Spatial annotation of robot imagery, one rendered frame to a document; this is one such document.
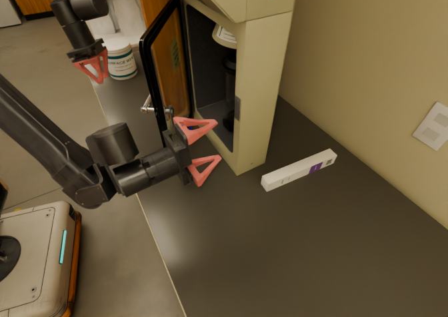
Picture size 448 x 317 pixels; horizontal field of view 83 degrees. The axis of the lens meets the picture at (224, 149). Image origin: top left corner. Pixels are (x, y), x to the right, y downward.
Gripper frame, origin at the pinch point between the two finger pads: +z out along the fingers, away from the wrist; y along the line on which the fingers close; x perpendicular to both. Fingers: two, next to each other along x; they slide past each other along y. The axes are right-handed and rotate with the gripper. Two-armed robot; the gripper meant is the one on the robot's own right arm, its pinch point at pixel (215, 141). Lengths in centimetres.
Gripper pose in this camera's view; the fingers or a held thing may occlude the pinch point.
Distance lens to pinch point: 51.8
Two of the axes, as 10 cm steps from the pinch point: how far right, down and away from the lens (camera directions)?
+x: -5.0, -5.7, 6.5
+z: 8.6, -3.9, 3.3
